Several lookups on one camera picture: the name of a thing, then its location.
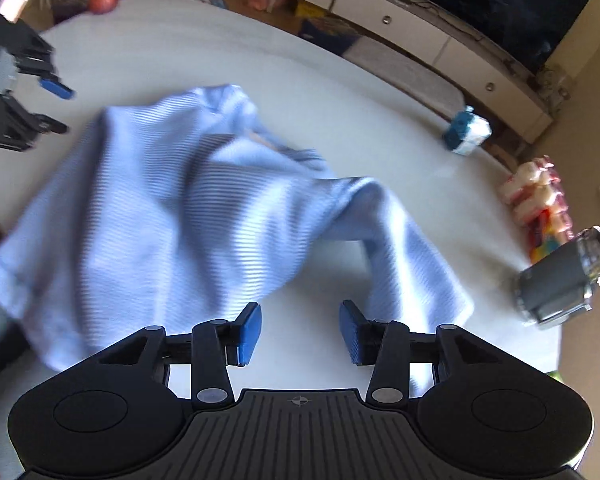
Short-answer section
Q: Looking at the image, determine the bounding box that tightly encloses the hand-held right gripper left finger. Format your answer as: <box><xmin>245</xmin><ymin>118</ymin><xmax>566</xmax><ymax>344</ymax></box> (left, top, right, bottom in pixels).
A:
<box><xmin>96</xmin><ymin>302</ymin><xmax>264</xmax><ymax>407</ymax></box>

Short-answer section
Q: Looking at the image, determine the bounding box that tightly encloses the blue striped shirt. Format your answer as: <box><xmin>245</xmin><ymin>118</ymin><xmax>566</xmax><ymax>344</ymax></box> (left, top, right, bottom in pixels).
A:
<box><xmin>0</xmin><ymin>84</ymin><xmax>476</xmax><ymax>396</ymax></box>

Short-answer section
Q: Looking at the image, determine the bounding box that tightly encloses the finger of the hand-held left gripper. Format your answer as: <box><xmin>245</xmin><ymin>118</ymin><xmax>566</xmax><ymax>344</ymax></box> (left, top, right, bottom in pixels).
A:
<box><xmin>14</xmin><ymin>50</ymin><xmax>76</xmax><ymax>101</ymax></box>
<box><xmin>10</xmin><ymin>105</ymin><xmax>71</xmax><ymax>137</ymax></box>

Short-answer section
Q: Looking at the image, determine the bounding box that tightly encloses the dark printed storage stool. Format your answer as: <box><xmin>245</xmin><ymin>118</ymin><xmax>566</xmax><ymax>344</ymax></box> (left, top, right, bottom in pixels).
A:
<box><xmin>52</xmin><ymin>0</ymin><xmax>101</xmax><ymax>23</ymax></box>

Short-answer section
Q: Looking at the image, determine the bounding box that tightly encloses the pack of small drink bottles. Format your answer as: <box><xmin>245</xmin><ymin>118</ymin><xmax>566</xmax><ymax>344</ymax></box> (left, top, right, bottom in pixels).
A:
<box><xmin>497</xmin><ymin>156</ymin><xmax>576</xmax><ymax>263</ymax></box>

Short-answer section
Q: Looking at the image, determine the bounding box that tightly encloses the grey steel thermos bottle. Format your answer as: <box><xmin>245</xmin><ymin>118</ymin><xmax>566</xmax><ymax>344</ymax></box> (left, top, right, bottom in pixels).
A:
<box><xmin>512</xmin><ymin>225</ymin><xmax>600</xmax><ymax>331</ymax></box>

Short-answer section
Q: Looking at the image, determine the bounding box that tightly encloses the white television cabinet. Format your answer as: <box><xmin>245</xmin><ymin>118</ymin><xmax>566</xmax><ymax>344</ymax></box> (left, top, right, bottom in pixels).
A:
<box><xmin>272</xmin><ymin>0</ymin><xmax>556</xmax><ymax>146</ymax></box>

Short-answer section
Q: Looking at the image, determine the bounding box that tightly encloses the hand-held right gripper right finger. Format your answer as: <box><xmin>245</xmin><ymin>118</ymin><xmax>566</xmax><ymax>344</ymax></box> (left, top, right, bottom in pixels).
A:
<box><xmin>339</xmin><ymin>300</ymin><xmax>507</xmax><ymax>406</ymax></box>

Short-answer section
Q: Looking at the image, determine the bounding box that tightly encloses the grey cushioned bench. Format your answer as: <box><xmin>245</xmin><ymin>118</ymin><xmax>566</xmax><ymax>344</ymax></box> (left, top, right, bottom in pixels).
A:
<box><xmin>342</xmin><ymin>37</ymin><xmax>466</xmax><ymax>121</ymax></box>

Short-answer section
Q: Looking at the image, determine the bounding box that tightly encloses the yellow box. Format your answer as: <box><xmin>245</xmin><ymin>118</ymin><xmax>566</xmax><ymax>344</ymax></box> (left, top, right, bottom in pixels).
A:
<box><xmin>295</xmin><ymin>0</ymin><xmax>326</xmax><ymax>21</ymax></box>

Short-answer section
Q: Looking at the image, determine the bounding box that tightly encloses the flat screen television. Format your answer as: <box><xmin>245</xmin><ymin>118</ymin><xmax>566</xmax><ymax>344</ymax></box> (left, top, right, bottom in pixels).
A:
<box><xmin>345</xmin><ymin>0</ymin><xmax>598</xmax><ymax>81</ymax></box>

